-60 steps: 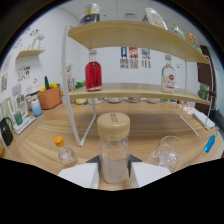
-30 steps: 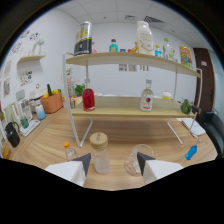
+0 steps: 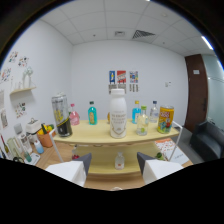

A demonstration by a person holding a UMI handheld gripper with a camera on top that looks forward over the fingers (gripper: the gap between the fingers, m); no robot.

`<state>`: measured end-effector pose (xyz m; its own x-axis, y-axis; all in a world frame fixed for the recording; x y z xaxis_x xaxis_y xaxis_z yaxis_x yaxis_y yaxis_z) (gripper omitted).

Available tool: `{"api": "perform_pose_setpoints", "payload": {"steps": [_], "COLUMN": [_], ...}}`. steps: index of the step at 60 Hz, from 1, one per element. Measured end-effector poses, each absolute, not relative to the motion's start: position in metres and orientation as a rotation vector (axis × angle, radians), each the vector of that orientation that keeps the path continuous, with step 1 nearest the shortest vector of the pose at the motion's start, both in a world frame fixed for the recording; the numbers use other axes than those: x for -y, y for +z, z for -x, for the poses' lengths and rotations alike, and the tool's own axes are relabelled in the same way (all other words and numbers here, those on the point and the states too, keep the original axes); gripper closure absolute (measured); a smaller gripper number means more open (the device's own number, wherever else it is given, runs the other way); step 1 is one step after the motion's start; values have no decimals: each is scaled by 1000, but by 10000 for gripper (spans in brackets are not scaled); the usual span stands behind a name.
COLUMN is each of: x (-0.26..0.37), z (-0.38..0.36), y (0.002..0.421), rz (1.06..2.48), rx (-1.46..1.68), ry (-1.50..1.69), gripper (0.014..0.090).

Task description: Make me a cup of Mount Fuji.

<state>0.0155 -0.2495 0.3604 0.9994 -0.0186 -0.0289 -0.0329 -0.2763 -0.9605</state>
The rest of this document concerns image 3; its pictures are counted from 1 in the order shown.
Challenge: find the teal cup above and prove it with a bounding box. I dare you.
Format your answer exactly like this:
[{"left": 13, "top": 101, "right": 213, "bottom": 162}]
[{"left": 23, "top": 149, "right": 33, "bottom": 163}]

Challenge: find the jar of green limes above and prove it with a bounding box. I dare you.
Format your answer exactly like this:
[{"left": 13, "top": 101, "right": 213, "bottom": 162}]
[{"left": 154, "top": 151, "right": 165, "bottom": 161}]

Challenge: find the orange printed menu sheet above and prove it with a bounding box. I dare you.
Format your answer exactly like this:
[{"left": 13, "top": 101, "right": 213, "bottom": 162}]
[{"left": 153, "top": 137, "right": 178, "bottom": 158}]

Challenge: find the clear bottle red-white label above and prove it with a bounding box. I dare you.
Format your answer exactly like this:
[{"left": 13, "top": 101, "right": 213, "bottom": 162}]
[{"left": 114, "top": 151, "right": 126, "bottom": 171}]

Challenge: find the white kitchen scale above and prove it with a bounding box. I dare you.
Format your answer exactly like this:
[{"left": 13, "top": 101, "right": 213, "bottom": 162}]
[{"left": 23, "top": 152, "right": 42, "bottom": 166}]

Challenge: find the pale blue plastic bottle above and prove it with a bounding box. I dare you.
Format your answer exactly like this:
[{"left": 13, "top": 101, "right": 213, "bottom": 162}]
[{"left": 33, "top": 139, "right": 45, "bottom": 155}]

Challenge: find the orange basket with fruit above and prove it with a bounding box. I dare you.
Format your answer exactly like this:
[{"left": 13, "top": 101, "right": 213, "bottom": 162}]
[{"left": 36, "top": 123, "right": 56, "bottom": 149}]

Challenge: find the white-framed wooden shelf rack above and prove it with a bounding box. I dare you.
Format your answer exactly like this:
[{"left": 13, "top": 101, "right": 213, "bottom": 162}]
[{"left": 49, "top": 119, "right": 184, "bottom": 176}]

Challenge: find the clear bottle green cap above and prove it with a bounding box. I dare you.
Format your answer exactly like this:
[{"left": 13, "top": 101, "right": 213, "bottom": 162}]
[{"left": 136, "top": 105, "right": 149, "bottom": 137}]

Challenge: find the yellow printed can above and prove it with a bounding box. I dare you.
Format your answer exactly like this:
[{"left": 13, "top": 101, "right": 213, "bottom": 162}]
[{"left": 156, "top": 105, "right": 175, "bottom": 135}]

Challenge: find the small pink bottle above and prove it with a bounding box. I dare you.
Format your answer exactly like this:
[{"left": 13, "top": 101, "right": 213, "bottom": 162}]
[{"left": 68, "top": 103, "right": 81, "bottom": 126}]

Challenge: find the white coffee grinder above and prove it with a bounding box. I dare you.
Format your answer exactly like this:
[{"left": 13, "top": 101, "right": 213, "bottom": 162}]
[{"left": 18, "top": 132, "right": 34, "bottom": 155}]

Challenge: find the black and yellow can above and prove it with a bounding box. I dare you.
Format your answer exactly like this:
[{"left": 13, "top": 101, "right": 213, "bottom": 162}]
[{"left": 51, "top": 93, "right": 73, "bottom": 138}]

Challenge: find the light blue bottle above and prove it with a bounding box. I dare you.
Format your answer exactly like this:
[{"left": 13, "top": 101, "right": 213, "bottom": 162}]
[{"left": 131, "top": 100, "right": 142, "bottom": 125}]

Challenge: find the black leather sofa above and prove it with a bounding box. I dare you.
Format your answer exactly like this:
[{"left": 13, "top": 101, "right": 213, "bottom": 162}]
[{"left": 190, "top": 120, "right": 224, "bottom": 163}]

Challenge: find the white countertop appliance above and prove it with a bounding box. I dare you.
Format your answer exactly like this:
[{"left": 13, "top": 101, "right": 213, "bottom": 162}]
[{"left": 25, "top": 118, "right": 42, "bottom": 135}]

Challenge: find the small teal bottle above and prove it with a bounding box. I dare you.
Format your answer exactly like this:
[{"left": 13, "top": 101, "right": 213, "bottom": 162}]
[{"left": 87, "top": 100, "right": 98, "bottom": 126}]

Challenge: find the clear glass pitcher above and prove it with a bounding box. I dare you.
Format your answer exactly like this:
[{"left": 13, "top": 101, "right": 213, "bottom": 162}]
[{"left": 6, "top": 137, "right": 23, "bottom": 159}]

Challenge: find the brown wooden door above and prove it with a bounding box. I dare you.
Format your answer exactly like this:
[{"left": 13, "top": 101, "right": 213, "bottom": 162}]
[{"left": 184, "top": 53, "right": 209, "bottom": 134}]

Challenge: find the ceiling air vent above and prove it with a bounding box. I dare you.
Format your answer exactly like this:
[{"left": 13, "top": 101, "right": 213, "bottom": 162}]
[{"left": 132, "top": 29, "right": 156, "bottom": 39}]

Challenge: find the wooden wall shelf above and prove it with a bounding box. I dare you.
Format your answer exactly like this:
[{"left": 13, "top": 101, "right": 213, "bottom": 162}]
[{"left": 9, "top": 86, "right": 37, "bottom": 96}]

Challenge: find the multicolour wall poster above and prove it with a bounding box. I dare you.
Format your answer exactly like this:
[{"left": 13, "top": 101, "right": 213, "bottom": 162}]
[{"left": 129, "top": 70, "right": 139, "bottom": 84}]

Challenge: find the red wall poster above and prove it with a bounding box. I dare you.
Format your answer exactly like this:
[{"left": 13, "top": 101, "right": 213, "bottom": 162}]
[{"left": 116, "top": 70, "right": 127, "bottom": 84}]

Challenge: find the blue wall poster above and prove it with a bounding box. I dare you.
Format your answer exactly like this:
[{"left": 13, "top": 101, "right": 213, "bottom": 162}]
[{"left": 108, "top": 70, "right": 116, "bottom": 85}]

